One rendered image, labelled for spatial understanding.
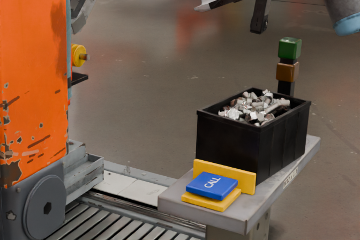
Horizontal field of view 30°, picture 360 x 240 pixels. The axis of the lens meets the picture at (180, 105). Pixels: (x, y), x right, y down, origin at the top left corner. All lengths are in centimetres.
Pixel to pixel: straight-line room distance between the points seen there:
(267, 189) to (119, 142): 139
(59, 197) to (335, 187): 114
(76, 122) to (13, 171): 171
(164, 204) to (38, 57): 34
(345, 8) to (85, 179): 94
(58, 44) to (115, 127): 164
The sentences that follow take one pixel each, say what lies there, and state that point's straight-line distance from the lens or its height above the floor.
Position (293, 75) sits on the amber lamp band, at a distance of 144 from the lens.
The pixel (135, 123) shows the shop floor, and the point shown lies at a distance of 275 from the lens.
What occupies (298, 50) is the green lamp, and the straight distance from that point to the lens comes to 144.
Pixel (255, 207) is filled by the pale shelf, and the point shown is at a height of 45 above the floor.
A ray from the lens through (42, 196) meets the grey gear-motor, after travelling 140.
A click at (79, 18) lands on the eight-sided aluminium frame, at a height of 62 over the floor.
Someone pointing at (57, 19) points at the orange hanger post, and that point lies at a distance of 108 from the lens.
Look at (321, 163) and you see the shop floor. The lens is 250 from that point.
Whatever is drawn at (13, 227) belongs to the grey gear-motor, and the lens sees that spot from 139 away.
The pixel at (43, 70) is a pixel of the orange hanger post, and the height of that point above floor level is 69.
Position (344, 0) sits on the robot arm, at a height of 75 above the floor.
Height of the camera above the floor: 99
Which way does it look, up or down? 20 degrees down
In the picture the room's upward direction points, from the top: 2 degrees clockwise
